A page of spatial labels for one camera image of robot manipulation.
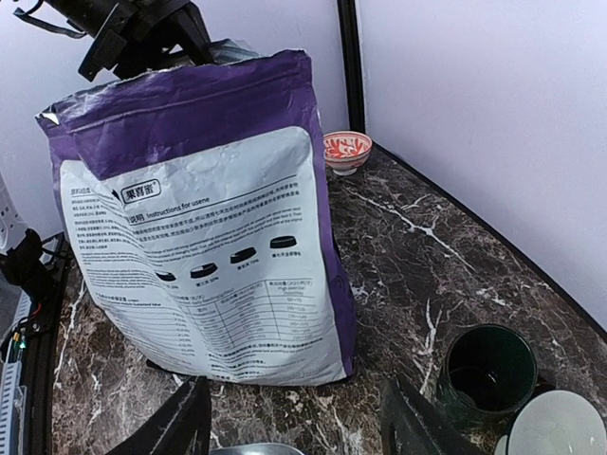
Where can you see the metal food scoop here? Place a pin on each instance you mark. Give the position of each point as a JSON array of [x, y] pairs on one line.
[[257, 449]]

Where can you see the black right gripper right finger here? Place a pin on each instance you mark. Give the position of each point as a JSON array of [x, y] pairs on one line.
[[410, 424]]

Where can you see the grey slotted cable duct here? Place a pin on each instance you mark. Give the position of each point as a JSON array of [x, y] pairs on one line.
[[13, 392]]

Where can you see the black front frame rail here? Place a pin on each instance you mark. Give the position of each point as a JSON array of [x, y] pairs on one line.
[[39, 358]]

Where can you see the dark green mug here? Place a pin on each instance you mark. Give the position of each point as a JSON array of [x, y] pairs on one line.
[[488, 374]]

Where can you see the purple pet food bag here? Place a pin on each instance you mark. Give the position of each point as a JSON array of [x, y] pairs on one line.
[[196, 204]]

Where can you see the white ceramic pet bowl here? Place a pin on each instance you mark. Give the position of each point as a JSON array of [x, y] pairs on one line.
[[555, 422]]

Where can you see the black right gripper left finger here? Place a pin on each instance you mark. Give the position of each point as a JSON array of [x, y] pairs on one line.
[[182, 425]]

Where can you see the red patterned small bowl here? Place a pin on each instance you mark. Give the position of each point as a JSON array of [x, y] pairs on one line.
[[346, 151]]

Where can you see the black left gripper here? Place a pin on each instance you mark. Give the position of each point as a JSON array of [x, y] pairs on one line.
[[131, 37]]

